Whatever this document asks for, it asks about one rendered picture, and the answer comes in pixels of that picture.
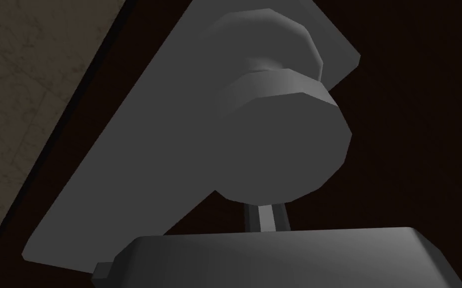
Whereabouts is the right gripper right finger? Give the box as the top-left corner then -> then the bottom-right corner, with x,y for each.
266,203 -> 292,233

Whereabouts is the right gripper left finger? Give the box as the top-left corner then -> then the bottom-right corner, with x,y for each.
243,202 -> 267,233

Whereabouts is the grey round door knob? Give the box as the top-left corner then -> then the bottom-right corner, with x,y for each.
200,7 -> 353,207

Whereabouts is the grey door knob plate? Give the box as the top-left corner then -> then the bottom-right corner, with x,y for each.
21,0 -> 361,275

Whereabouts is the dark brown door leaf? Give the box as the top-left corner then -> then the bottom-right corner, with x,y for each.
0,0 -> 462,288

